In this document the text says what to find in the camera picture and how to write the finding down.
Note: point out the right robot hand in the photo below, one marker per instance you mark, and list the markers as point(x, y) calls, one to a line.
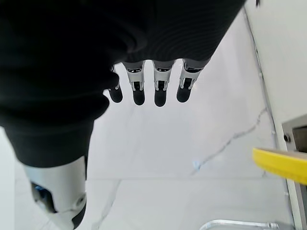
point(72, 60)

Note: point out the white cabinet with metal trim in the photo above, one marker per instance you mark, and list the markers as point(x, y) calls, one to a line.
point(283, 76)

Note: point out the yellow plastic edge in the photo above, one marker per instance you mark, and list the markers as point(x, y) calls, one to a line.
point(281, 165)

